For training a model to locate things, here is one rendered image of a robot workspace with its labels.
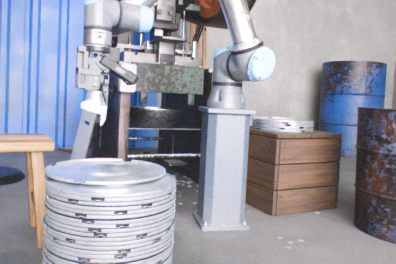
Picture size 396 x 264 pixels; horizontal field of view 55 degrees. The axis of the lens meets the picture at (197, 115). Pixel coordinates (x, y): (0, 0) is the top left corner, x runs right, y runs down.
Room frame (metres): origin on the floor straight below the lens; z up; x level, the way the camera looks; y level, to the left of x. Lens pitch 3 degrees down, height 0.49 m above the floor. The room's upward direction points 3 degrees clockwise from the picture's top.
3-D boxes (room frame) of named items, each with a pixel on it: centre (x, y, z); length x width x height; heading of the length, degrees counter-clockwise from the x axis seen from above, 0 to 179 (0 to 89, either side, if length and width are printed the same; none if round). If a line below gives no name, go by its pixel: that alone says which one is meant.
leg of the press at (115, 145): (2.23, 0.55, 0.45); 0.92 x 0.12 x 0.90; 23
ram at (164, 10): (2.17, 0.23, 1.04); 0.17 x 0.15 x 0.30; 23
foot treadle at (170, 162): (2.09, 0.20, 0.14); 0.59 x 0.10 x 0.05; 23
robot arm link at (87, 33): (1.05, 0.28, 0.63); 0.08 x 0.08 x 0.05
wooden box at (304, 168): (1.85, -0.41, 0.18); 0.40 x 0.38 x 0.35; 27
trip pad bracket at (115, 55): (1.88, 0.45, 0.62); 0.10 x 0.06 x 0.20; 113
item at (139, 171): (0.94, 0.22, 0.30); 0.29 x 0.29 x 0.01
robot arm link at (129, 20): (1.12, 0.21, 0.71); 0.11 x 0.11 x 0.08; 34
